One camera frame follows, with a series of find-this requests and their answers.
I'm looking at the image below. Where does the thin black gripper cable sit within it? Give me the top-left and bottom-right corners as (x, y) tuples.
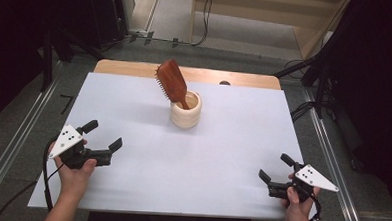
(0, 161), (65, 221)

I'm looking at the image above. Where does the bundle of black floor cables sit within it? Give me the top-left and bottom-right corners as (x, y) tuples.
(289, 100), (317, 124)

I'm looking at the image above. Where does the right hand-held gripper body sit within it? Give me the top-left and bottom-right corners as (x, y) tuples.
(267, 160), (341, 205)

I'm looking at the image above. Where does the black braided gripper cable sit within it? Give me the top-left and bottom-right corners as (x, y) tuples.
(307, 192), (335, 221)

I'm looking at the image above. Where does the metal floor rail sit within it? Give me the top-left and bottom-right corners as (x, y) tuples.
(0, 60), (65, 216)
(295, 86), (373, 221)

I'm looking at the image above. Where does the person's right hand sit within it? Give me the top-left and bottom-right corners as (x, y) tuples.
(280, 172), (322, 221)

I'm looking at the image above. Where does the cream ribbed cup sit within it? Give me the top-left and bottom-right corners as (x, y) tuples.
(168, 89), (204, 131)

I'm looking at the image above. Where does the black equipment case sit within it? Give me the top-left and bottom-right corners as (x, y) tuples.
(86, 0), (131, 50)

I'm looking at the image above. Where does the black power cable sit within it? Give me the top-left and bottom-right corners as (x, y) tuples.
(190, 0), (214, 47)

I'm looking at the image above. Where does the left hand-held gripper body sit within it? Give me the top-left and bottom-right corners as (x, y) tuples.
(47, 122), (115, 172)

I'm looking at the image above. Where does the person's left hand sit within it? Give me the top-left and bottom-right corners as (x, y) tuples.
(45, 137), (99, 201)

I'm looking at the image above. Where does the dark curtain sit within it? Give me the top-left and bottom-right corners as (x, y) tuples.
(326, 0), (392, 217)
(0, 0), (52, 133)

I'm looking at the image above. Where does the light wooden cabinet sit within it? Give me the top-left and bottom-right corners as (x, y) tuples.
(189, 0), (352, 63)

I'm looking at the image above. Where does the brown wooden hairbrush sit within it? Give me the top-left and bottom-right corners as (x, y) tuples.
(153, 58), (193, 110)

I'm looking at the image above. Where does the thick black gripper cable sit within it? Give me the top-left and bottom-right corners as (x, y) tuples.
(39, 135), (62, 213)

